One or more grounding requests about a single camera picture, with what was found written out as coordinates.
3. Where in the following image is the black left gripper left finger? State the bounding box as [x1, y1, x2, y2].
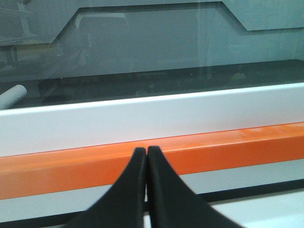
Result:
[63, 147, 146, 228]

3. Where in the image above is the white sash frame orange handle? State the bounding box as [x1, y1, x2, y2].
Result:
[0, 83, 304, 227]

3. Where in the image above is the grey plastic pipe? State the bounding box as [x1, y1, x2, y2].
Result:
[0, 85, 27, 110]

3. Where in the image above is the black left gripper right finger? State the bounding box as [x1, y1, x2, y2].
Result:
[147, 146, 240, 228]

